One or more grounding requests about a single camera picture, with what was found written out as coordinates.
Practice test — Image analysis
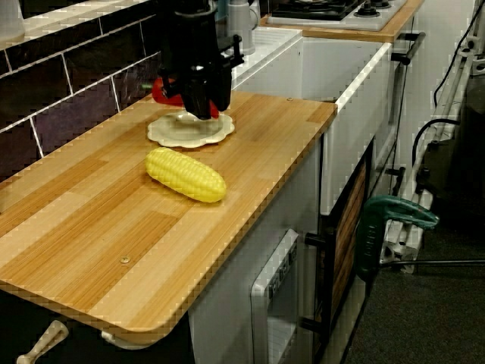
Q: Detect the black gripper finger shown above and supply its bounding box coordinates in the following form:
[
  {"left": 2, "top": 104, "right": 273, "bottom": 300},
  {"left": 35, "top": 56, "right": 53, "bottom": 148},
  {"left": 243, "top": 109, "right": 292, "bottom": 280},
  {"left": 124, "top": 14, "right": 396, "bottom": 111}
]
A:
[
  {"left": 181, "top": 77, "right": 215, "bottom": 120},
  {"left": 211, "top": 66, "right": 233, "bottom": 113}
]

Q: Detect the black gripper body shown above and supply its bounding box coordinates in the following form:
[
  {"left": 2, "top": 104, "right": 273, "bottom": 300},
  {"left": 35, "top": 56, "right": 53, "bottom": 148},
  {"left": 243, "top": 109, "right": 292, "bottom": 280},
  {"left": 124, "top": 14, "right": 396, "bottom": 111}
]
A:
[{"left": 157, "top": 11, "right": 246, "bottom": 99}]

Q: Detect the red toy pepper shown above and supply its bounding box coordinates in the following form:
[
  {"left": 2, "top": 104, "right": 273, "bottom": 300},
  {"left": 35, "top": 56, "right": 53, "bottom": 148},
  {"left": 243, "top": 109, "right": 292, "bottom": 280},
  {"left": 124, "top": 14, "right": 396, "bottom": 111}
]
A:
[{"left": 151, "top": 77, "right": 221, "bottom": 119}]

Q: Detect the yellow toy corn cob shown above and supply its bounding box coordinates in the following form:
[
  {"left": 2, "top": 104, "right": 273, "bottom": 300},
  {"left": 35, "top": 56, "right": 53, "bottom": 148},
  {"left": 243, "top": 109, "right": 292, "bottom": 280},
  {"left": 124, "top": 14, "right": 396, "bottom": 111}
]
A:
[{"left": 145, "top": 146, "right": 227, "bottom": 204}]

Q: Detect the cream scalloped plate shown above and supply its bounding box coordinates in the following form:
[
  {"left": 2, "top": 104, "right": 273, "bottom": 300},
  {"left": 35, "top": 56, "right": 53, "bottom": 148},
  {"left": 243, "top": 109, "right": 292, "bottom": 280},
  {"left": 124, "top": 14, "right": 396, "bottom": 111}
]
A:
[{"left": 146, "top": 111, "right": 238, "bottom": 149}]

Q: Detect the white toy kitchen body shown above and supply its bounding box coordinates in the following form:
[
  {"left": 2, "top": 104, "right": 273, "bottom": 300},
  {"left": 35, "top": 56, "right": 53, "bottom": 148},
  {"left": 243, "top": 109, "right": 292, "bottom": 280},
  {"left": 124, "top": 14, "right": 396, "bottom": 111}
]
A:
[{"left": 188, "top": 26, "right": 418, "bottom": 364}]

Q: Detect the dark tile backsplash panel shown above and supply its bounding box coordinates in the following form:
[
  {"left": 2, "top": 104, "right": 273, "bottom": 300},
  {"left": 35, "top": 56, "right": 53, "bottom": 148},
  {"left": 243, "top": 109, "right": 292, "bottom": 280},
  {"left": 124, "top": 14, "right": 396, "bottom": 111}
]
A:
[{"left": 0, "top": 11, "right": 164, "bottom": 183}]

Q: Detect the black burner grate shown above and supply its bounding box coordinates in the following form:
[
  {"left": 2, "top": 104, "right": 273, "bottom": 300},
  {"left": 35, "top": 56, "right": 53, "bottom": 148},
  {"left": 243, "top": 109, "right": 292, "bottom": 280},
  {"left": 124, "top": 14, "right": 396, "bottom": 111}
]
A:
[{"left": 271, "top": 0, "right": 367, "bottom": 22}]

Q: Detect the cream hutch shelf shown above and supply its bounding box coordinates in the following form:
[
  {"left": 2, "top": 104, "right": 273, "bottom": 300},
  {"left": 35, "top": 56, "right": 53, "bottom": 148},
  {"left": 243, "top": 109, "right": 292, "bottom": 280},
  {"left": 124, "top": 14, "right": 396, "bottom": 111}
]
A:
[{"left": 0, "top": 0, "right": 160, "bottom": 50}]

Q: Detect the grey toy stovetop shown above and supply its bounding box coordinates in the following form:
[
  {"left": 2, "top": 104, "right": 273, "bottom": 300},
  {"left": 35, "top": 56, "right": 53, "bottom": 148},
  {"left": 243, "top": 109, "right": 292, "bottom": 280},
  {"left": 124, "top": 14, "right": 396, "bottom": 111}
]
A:
[{"left": 267, "top": 0, "right": 408, "bottom": 31}]

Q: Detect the wooden slat door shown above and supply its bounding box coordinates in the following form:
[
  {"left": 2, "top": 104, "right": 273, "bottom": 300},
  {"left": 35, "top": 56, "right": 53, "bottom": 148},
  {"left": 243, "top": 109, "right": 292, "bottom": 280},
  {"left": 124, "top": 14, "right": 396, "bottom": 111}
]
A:
[{"left": 331, "top": 162, "right": 368, "bottom": 323}]

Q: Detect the grey dishwasher door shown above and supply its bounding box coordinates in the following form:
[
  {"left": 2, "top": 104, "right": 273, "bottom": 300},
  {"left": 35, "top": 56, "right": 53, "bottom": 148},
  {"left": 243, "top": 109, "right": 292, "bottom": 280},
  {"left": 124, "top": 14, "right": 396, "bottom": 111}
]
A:
[{"left": 249, "top": 228, "right": 300, "bottom": 364}]

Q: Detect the white hook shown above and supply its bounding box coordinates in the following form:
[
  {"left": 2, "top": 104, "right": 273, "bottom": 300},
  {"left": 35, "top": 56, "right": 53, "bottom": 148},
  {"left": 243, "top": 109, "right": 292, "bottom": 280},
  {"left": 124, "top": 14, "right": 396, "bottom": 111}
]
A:
[{"left": 100, "top": 329, "right": 171, "bottom": 350}]

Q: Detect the short black door handle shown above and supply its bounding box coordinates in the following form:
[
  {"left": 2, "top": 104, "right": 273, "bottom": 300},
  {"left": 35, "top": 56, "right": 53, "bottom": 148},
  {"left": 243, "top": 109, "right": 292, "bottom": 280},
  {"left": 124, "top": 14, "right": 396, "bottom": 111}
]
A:
[{"left": 386, "top": 166, "right": 406, "bottom": 196}]

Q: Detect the black oven handle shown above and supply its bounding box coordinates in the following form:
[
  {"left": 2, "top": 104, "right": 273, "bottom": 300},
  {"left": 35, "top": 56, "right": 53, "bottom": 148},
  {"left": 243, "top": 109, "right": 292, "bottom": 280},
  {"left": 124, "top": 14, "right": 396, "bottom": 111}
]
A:
[{"left": 391, "top": 32, "right": 426, "bottom": 65}]

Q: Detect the long black door handle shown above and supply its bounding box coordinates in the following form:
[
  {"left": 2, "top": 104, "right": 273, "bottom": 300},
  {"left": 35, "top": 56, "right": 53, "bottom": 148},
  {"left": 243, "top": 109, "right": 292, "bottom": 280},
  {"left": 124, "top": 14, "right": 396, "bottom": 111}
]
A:
[{"left": 305, "top": 227, "right": 336, "bottom": 338}]

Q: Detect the thick black cable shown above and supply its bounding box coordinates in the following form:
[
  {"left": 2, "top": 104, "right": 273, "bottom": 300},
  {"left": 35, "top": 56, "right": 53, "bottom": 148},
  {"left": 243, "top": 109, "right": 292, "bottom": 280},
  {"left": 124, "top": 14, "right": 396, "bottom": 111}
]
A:
[{"left": 412, "top": 118, "right": 462, "bottom": 164}]

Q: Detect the aluminium frame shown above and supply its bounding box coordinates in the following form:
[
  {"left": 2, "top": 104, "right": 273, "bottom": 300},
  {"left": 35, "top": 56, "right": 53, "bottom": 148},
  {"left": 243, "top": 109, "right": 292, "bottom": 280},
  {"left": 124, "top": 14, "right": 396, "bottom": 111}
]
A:
[{"left": 378, "top": 33, "right": 478, "bottom": 274}]

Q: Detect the cream peg handle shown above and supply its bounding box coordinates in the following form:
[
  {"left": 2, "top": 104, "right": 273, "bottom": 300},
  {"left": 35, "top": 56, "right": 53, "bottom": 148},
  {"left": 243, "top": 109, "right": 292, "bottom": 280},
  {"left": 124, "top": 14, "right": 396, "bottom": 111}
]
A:
[{"left": 17, "top": 320, "right": 70, "bottom": 364}]

